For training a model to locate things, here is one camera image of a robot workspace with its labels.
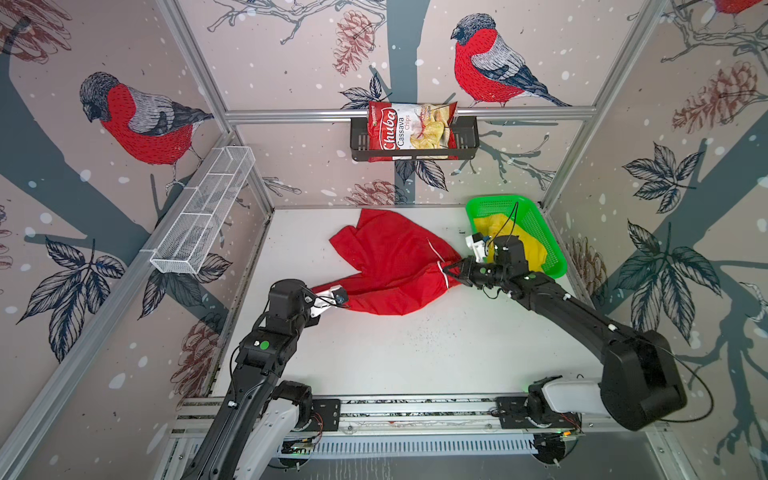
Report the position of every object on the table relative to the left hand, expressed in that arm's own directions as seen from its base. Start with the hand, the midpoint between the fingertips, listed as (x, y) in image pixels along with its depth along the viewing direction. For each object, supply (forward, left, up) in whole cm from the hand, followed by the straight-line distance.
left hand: (299, 286), depth 75 cm
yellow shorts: (+31, -62, -11) cm, 70 cm away
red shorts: (+20, -28, -20) cm, 39 cm away
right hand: (+5, -37, -4) cm, 38 cm away
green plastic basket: (+39, -74, -12) cm, 84 cm away
